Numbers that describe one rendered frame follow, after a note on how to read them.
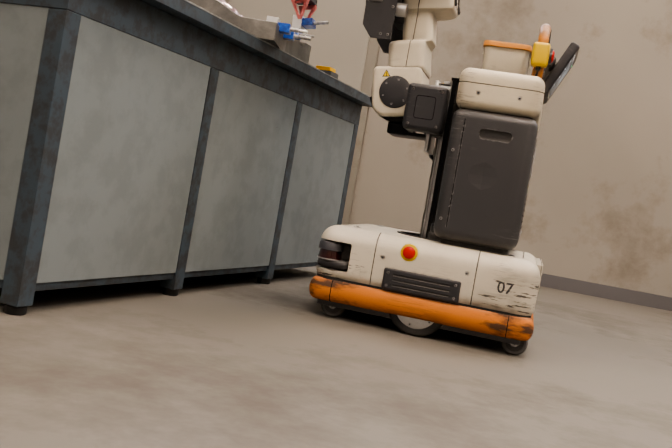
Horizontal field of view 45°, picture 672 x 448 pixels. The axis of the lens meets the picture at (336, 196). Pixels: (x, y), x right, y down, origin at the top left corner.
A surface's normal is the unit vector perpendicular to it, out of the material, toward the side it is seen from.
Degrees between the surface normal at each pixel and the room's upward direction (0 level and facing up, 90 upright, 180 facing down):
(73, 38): 90
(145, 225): 90
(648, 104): 90
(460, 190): 90
